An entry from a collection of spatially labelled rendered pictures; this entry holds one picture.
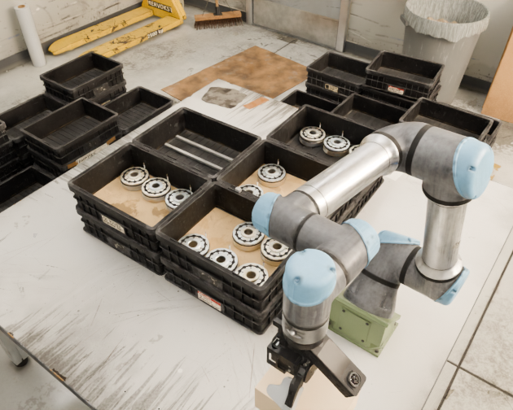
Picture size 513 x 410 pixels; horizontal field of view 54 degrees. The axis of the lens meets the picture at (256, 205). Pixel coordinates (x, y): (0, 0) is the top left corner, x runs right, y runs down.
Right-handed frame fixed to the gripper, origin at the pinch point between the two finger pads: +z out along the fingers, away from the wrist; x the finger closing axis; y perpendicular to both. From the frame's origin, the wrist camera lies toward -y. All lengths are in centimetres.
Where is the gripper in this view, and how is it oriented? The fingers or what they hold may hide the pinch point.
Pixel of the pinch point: (307, 393)
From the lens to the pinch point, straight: 101.5
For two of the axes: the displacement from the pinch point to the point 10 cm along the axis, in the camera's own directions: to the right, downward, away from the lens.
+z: 0.1, 7.4, 6.7
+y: -8.1, -3.9, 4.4
